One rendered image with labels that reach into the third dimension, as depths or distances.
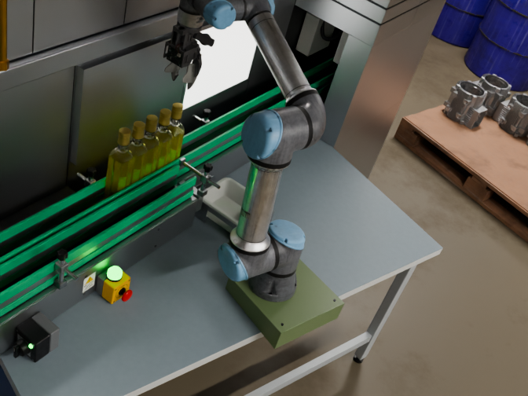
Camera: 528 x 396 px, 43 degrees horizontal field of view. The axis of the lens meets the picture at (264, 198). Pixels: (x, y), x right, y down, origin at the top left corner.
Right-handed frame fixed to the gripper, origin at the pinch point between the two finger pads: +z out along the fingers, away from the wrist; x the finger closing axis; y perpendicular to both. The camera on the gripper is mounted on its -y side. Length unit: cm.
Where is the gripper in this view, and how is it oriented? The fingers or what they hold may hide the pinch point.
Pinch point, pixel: (183, 80)
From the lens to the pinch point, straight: 211.6
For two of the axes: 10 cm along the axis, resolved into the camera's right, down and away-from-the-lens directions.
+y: -5.5, 4.3, -7.2
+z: -2.4, 7.4, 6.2
